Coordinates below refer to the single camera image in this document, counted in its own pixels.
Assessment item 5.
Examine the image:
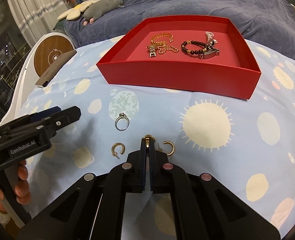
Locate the silver diamond ring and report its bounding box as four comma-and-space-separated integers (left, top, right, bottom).
114, 112, 130, 132

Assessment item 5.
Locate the gold hoop earring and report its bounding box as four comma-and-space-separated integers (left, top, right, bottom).
111, 142, 126, 159
157, 140, 176, 157

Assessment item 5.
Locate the gold chain necklace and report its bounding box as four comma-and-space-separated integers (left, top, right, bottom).
158, 39, 179, 55

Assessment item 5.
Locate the dark wooden bead bracelet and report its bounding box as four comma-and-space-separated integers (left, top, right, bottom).
180, 39, 209, 55

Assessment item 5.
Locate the red jewelry tray box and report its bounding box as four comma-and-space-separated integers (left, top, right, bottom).
96, 15, 261, 100

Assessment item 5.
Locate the person's left hand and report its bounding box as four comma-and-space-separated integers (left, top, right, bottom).
0, 160, 31, 213

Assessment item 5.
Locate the brown phone case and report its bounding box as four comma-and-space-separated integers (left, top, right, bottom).
35, 50, 77, 88

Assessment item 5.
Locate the round wooden white stool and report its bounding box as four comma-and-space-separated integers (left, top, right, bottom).
0, 32, 75, 126

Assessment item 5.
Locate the blue planet print tablecloth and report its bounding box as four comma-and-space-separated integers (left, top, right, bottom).
20, 38, 295, 236

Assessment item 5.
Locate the cream flower plush cushion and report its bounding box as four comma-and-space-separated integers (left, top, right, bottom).
57, 0, 99, 21

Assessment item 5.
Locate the white sheer curtain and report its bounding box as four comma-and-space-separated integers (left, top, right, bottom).
7, 0, 76, 47

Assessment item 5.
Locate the grey seal plush toy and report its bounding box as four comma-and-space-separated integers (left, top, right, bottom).
83, 0, 124, 26

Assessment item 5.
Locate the blue-grey sofa blanket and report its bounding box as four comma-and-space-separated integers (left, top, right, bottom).
64, 0, 295, 60

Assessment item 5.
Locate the gold bead bracelet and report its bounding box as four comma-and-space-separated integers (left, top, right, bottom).
147, 32, 175, 58

